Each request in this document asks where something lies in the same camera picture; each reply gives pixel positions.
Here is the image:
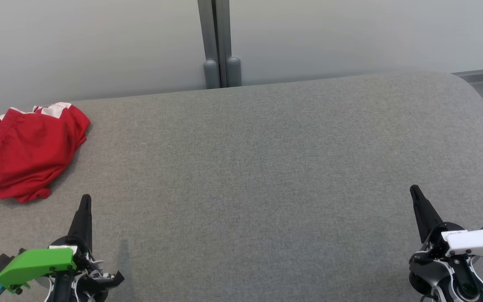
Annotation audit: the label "grey fabric sofa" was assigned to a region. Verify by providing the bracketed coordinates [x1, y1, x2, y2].
[0, 71, 483, 302]

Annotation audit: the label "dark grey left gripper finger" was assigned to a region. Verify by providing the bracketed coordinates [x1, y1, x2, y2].
[68, 194, 93, 252]

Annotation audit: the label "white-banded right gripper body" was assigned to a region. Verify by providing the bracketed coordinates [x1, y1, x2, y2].
[424, 222, 483, 269]

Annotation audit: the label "grey partition post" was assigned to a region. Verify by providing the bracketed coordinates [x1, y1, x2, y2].
[197, 0, 242, 89]

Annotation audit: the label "red shorts with white stripe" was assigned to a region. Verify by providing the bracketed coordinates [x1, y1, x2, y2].
[0, 102, 91, 204]

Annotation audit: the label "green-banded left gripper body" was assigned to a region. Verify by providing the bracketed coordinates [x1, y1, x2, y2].
[0, 236, 125, 293]

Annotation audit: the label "grey partition base rail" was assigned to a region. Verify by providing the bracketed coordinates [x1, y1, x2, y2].
[450, 67, 483, 77]

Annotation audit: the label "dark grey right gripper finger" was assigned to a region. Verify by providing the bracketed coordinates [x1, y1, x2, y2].
[409, 185, 444, 245]

